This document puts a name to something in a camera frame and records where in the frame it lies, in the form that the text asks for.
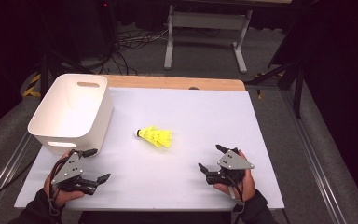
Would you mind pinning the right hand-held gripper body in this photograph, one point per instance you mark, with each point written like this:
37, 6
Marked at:
234, 161

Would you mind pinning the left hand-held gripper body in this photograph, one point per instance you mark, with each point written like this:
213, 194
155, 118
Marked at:
71, 169

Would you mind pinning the white plastic basket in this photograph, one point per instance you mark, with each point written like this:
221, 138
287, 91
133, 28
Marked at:
71, 109

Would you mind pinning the person's right hand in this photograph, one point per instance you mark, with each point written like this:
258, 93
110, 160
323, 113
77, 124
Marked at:
248, 186

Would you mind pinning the person's left hand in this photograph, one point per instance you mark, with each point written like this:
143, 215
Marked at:
63, 197

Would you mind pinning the person's dark clothed lap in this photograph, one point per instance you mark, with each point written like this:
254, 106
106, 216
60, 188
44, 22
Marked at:
155, 217

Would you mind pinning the yellow black hazard tape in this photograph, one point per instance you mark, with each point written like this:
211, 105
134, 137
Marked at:
31, 91
259, 93

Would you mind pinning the small black round object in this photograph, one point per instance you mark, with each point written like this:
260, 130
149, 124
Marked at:
193, 88

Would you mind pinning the white table sheet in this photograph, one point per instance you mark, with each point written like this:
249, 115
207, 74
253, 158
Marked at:
155, 102

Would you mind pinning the black metal stand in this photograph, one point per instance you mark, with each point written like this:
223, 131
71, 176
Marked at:
298, 93

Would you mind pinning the black equipment with red light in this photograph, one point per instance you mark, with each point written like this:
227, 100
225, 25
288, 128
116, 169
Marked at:
107, 18

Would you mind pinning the black curtain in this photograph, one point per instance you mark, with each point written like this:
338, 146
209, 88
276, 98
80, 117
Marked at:
338, 62

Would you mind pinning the aluminium floor rail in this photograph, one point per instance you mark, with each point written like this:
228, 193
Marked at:
317, 168
9, 165

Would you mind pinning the white metal frame desk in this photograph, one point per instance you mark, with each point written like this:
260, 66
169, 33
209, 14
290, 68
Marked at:
208, 20

